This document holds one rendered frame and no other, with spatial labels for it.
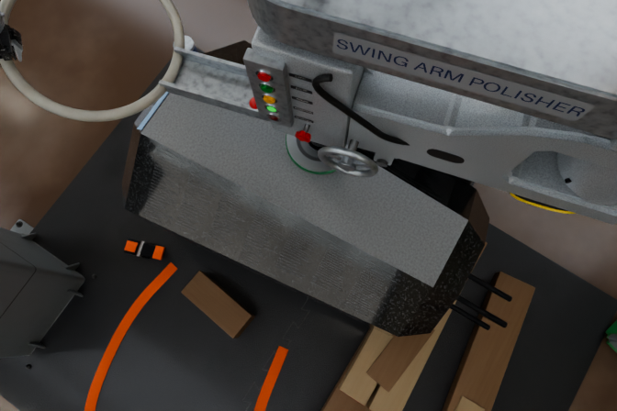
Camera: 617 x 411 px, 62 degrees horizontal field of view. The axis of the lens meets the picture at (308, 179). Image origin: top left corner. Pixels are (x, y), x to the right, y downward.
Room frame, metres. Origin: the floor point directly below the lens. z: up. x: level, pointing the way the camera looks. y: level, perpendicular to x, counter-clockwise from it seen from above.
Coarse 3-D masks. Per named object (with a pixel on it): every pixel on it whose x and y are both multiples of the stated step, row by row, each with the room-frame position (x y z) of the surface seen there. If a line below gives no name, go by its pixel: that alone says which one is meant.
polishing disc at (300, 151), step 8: (288, 136) 0.58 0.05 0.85; (288, 144) 0.55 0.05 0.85; (296, 144) 0.55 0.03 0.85; (304, 144) 0.55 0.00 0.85; (296, 152) 0.52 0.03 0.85; (304, 152) 0.52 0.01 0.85; (312, 152) 0.52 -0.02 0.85; (296, 160) 0.50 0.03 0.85; (304, 160) 0.50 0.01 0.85; (312, 160) 0.49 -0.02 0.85; (336, 160) 0.49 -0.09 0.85; (312, 168) 0.47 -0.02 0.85; (320, 168) 0.46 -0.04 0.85; (328, 168) 0.46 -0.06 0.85
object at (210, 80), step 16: (176, 48) 0.79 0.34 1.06; (192, 64) 0.76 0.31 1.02; (208, 64) 0.75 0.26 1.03; (224, 64) 0.73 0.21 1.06; (240, 64) 0.72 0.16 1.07; (160, 80) 0.70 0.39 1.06; (176, 80) 0.71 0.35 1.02; (192, 80) 0.71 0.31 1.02; (208, 80) 0.70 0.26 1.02; (224, 80) 0.70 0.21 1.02; (240, 80) 0.69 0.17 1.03; (192, 96) 0.65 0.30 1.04; (208, 96) 0.63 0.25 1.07; (224, 96) 0.65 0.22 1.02; (240, 96) 0.64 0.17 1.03; (240, 112) 0.59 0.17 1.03; (256, 112) 0.57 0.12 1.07; (384, 160) 0.40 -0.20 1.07
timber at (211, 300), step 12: (204, 276) 0.25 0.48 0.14; (192, 288) 0.20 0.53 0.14; (204, 288) 0.20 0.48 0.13; (216, 288) 0.19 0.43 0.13; (192, 300) 0.15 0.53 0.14; (204, 300) 0.15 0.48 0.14; (216, 300) 0.15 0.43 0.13; (228, 300) 0.14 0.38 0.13; (204, 312) 0.10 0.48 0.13; (216, 312) 0.10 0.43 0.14; (228, 312) 0.09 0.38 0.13; (240, 312) 0.09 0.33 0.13; (228, 324) 0.04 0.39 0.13; (240, 324) 0.04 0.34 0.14
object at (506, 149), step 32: (384, 96) 0.45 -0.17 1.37; (416, 96) 0.44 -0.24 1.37; (448, 96) 0.43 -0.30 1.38; (352, 128) 0.43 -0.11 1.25; (384, 128) 0.40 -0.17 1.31; (416, 128) 0.37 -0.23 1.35; (448, 128) 0.36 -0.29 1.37; (480, 128) 0.34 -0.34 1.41; (512, 128) 0.32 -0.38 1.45; (544, 128) 0.30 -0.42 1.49; (576, 128) 0.29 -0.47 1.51; (416, 160) 0.36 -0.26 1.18; (448, 160) 0.33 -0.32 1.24; (480, 160) 0.31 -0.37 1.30; (512, 160) 0.29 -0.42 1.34; (544, 160) 0.32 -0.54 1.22; (608, 160) 0.24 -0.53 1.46; (512, 192) 0.27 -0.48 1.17; (544, 192) 0.25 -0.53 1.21
